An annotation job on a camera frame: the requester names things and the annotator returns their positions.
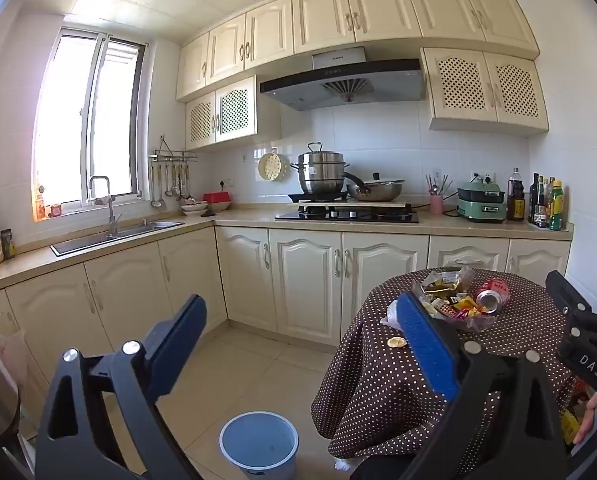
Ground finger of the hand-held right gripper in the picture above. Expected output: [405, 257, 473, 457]
[545, 270, 593, 315]

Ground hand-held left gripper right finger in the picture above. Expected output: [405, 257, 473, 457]
[395, 291, 569, 480]

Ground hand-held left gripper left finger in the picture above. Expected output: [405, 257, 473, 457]
[35, 294, 208, 480]

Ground white plastic wrapper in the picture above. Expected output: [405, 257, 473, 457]
[381, 301, 404, 332]

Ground clear crinkled plastic wrapper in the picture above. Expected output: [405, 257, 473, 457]
[412, 280, 500, 333]

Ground red yellow candy wrapper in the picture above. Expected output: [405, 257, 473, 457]
[438, 294, 499, 320]

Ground gold foil snack wrapper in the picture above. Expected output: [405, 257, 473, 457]
[422, 269, 476, 295]

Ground red drink can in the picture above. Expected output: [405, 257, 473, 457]
[471, 277, 511, 316]

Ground light blue plastic bucket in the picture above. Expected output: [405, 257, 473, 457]
[219, 411, 299, 480]

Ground person's right hand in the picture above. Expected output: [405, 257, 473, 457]
[573, 391, 597, 445]

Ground round polka-dot table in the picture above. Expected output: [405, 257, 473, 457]
[311, 267, 591, 473]

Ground yellow orange bag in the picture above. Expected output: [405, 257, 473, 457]
[561, 380, 586, 446]

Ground green bottle yellow cap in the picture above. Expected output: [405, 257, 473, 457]
[549, 180, 565, 231]

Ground steel sink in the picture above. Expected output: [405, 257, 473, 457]
[51, 219, 185, 256]

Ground green electric cooker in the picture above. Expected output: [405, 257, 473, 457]
[457, 183, 508, 224]

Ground person's leg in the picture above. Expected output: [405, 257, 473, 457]
[348, 454, 415, 480]

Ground cream base cabinets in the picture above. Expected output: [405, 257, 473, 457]
[0, 225, 571, 386]

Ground steel faucet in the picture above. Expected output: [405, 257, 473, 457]
[88, 176, 122, 237]

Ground red lidded container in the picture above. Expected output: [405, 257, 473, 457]
[203, 192, 232, 213]

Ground black gas hob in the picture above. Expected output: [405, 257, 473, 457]
[274, 205, 420, 224]

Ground hanging kitchen utensils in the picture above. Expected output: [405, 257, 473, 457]
[150, 160, 195, 209]

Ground steel wok with lid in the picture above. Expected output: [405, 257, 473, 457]
[342, 172, 406, 202]

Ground cream round steamer plate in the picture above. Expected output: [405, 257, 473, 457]
[257, 151, 283, 182]

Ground steel steamer pot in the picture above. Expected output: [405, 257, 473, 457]
[291, 141, 351, 196]

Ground cream lattice door cabinet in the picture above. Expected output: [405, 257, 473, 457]
[421, 47, 550, 136]
[185, 76, 258, 152]

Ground kitchen window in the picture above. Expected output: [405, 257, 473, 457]
[32, 27, 146, 221]

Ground black range hood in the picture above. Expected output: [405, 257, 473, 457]
[259, 46, 426, 112]

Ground soy sauce bottle red handle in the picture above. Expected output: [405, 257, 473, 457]
[507, 167, 526, 222]

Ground wall utensil rack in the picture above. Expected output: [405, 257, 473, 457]
[148, 135, 198, 163]

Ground cream wall cabinet row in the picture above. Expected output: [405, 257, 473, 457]
[176, 0, 540, 102]

